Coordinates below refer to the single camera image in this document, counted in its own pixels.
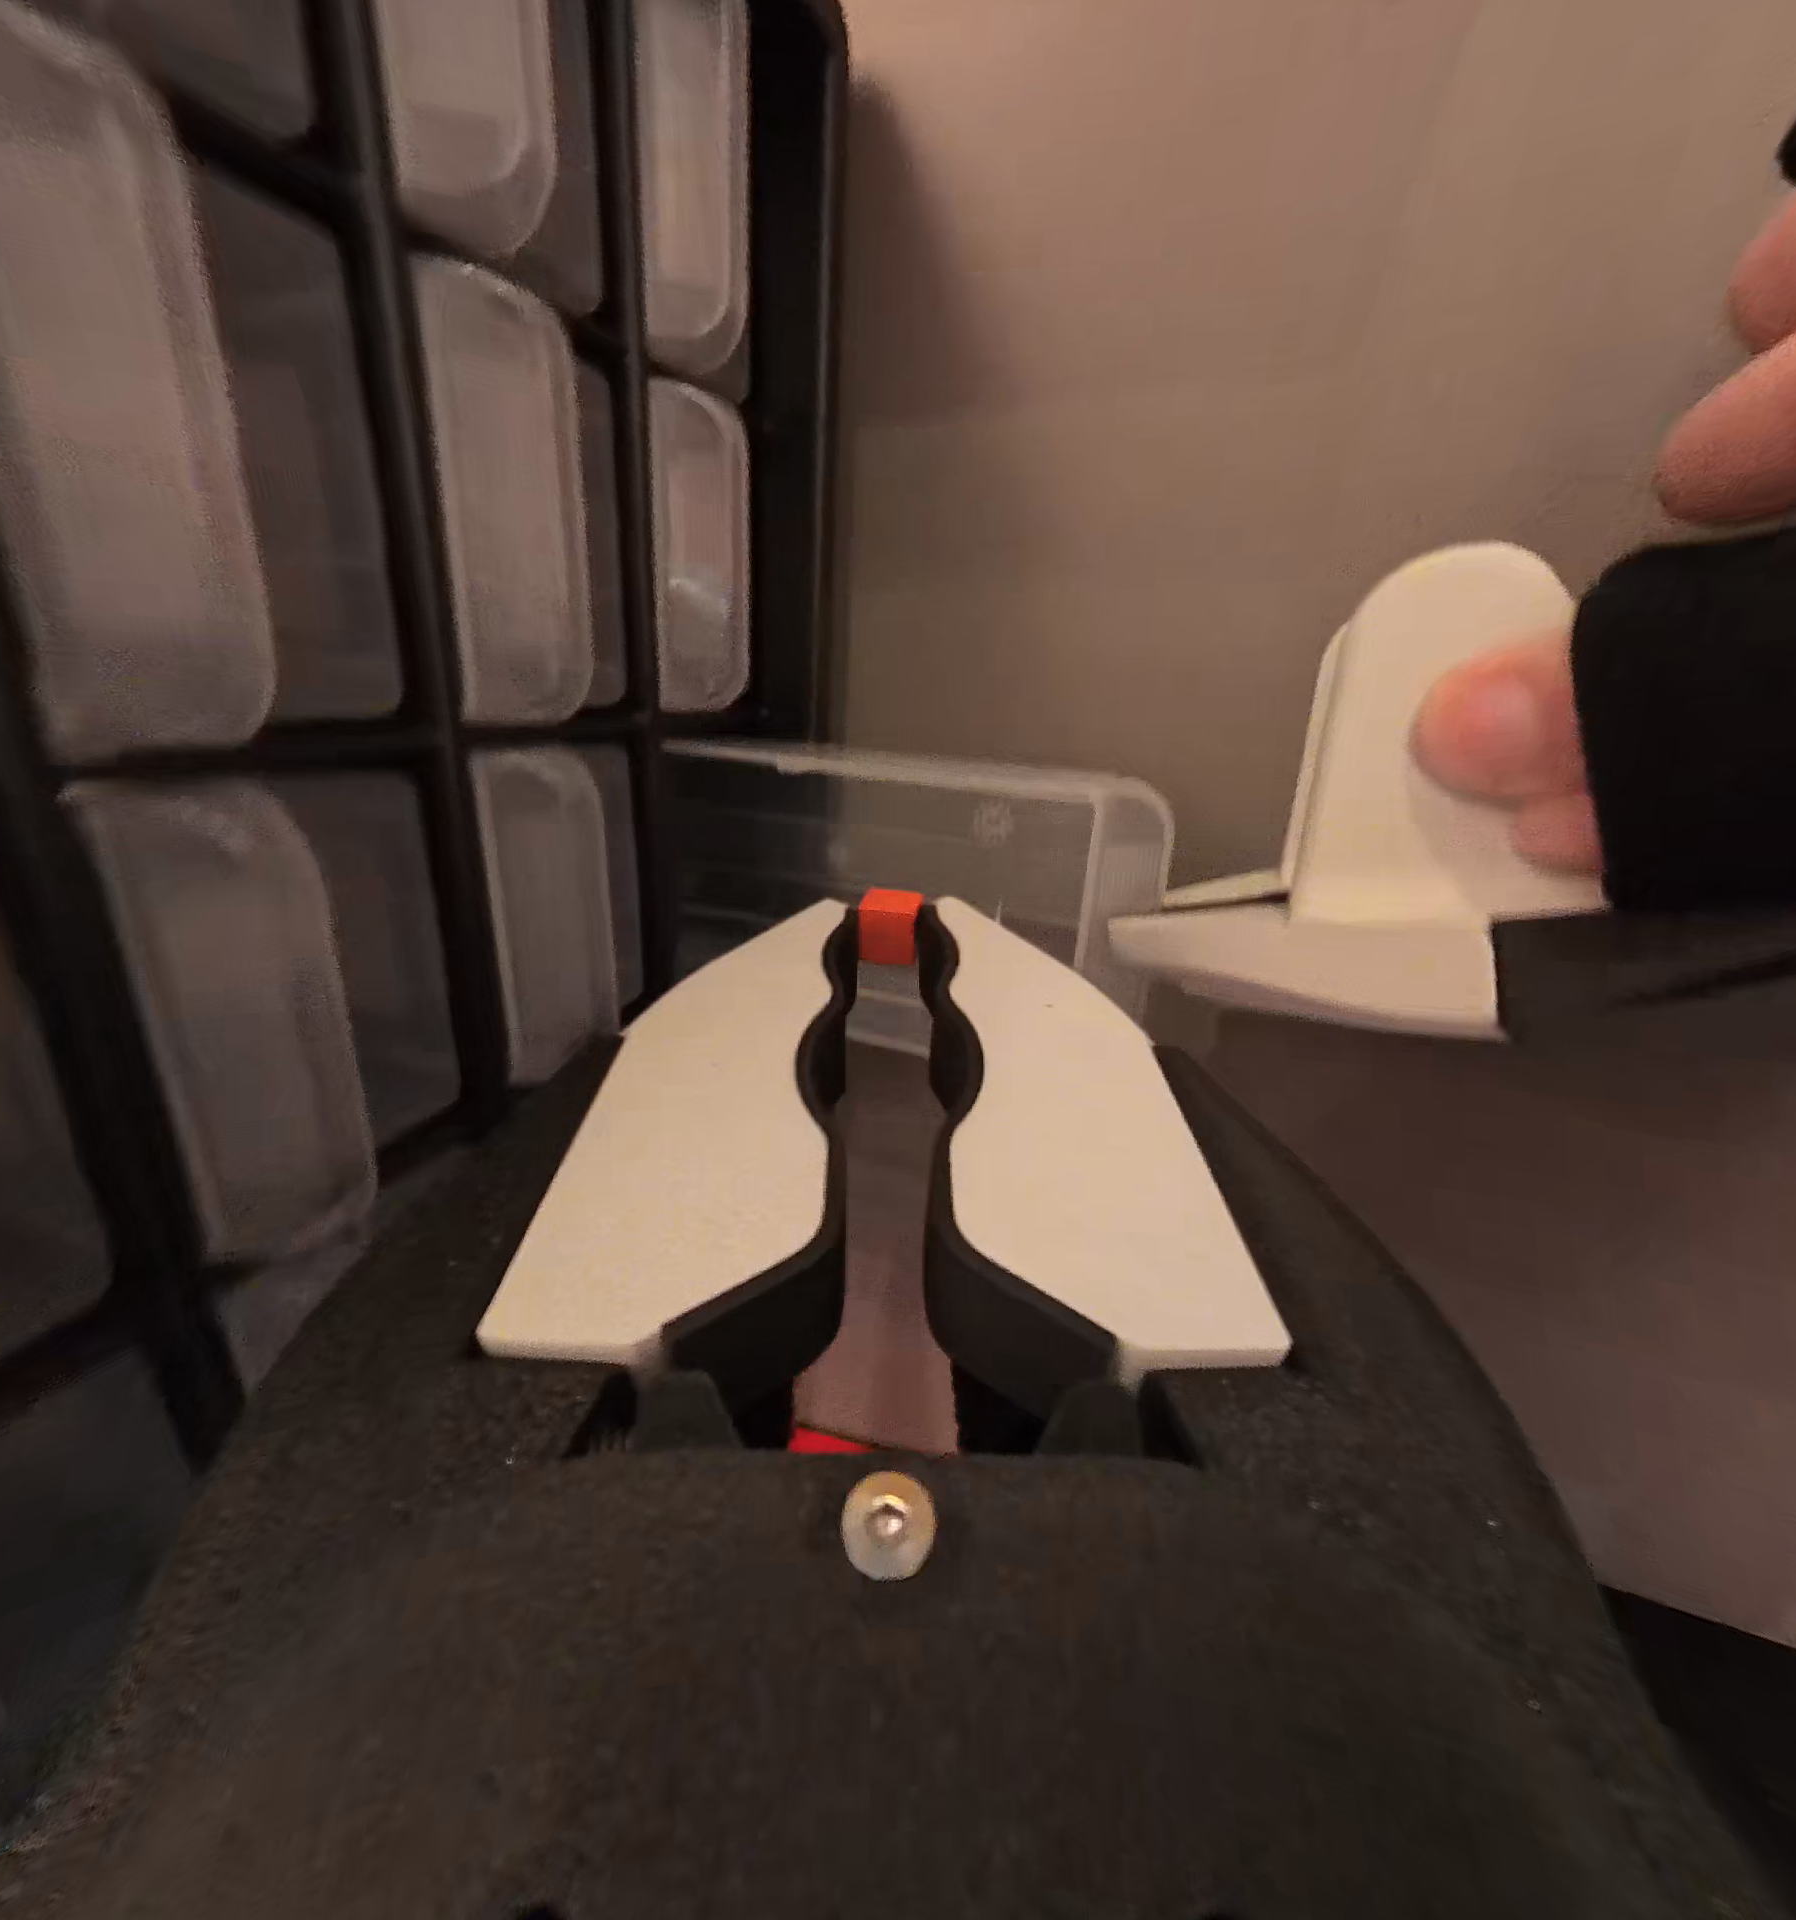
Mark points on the red cube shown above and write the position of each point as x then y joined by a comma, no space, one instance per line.
891,918

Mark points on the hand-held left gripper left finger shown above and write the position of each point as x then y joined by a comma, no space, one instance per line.
674,1201

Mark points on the black drawer cabinet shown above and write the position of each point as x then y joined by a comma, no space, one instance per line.
794,359

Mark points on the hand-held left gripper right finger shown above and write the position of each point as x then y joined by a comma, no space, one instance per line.
1109,1201

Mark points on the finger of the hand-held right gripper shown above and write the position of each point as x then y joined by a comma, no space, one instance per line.
1319,945

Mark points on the clear plastic drawer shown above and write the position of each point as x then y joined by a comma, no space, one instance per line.
1019,857

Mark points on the red plastic bin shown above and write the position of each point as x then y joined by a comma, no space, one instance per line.
824,1445

